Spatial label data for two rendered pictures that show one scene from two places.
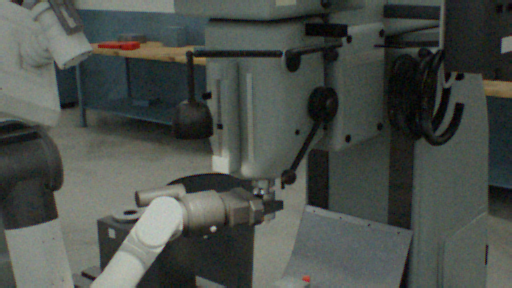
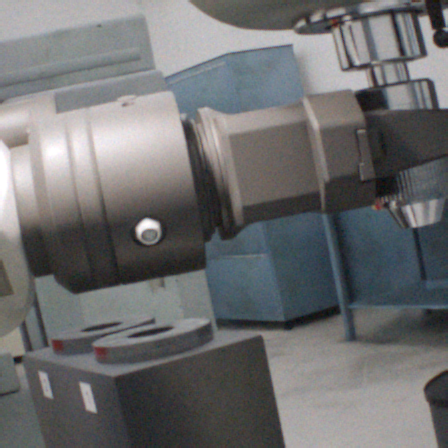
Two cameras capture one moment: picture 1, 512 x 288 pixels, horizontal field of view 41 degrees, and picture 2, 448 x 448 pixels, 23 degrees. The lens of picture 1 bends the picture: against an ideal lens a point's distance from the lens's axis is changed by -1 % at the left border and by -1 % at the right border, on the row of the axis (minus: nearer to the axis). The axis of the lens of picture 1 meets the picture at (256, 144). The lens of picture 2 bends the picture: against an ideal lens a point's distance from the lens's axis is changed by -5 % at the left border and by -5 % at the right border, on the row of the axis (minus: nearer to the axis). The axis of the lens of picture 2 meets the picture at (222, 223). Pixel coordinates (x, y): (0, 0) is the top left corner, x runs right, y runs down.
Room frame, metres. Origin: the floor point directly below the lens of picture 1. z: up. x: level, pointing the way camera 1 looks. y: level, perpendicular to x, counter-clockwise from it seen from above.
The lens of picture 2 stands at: (0.83, -0.13, 1.25)
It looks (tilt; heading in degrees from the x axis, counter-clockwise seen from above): 3 degrees down; 22
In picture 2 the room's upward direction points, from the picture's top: 12 degrees counter-clockwise
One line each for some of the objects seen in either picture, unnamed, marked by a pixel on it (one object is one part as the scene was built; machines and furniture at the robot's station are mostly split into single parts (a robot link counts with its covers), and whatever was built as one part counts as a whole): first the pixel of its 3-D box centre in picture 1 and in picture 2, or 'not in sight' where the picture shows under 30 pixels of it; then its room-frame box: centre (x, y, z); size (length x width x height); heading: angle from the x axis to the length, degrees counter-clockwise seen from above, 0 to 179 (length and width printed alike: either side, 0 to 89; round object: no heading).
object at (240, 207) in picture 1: (224, 211); (227, 176); (1.33, 0.07, 1.24); 0.13 x 0.12 x 0.10; 27
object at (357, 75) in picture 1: (318, 81); not in sight; (1.52, -0.14, 1.47); 0.24 x 0.19 x 0.26; 50
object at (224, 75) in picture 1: (225, 117); not in sight; (1.29, 0.06, 1.44); 0.04 x 0.04 x 0.21; 50
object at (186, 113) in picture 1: (192, 117); not in sight; (1.19, 0.11, 1.47); 0.07 x 0.07 x 0.06
